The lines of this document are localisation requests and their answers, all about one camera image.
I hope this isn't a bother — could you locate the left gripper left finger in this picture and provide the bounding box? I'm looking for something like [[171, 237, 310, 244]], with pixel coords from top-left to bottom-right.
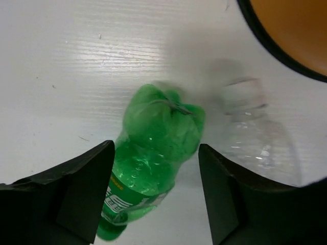
[[1, 140, 114, 244]]

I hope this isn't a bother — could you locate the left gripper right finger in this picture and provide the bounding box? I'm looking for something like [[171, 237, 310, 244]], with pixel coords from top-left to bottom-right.
[[198, 144, 326, 244]]

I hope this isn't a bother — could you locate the clear crushed bottle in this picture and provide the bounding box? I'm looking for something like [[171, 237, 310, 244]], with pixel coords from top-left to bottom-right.
[[217, 76, 303, 186]]

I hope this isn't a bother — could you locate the green bottle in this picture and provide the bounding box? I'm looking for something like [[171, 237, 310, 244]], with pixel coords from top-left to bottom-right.
[[97, 84, 205, 241]]

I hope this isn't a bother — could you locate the orange cylindrical bin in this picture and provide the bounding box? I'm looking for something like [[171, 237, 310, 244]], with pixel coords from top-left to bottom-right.
[[237, 0, 326, 82]]

